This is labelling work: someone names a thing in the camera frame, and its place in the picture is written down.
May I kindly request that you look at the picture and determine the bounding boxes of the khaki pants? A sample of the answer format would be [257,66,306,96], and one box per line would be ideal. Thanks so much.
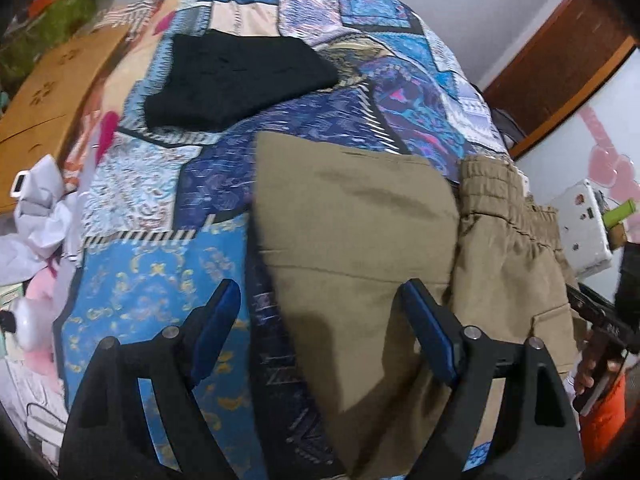
[253,132,579,479]

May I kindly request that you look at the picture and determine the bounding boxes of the right hand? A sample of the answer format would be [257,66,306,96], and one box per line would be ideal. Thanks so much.
[574,330,624,396]

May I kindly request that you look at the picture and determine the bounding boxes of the white crumpled cloth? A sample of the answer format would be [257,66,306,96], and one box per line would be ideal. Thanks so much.
[1,155,79,285]

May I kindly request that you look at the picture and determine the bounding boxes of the brown wooden door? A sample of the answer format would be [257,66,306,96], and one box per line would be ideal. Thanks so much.
[484,0,637,158]

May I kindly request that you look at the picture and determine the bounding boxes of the blue patchwork bedspread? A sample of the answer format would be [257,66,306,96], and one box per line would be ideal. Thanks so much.
[56,0,506,479]

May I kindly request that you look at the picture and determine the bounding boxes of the wooden headboard panel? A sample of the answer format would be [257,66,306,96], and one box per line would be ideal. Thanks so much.
[0,25,130,214]

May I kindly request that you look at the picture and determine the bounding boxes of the black folded garment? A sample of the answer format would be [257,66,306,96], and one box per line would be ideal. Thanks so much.
[143,30,338,131]

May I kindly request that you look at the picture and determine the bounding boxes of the green storage bag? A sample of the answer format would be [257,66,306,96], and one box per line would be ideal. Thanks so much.
[1,0,98,96]

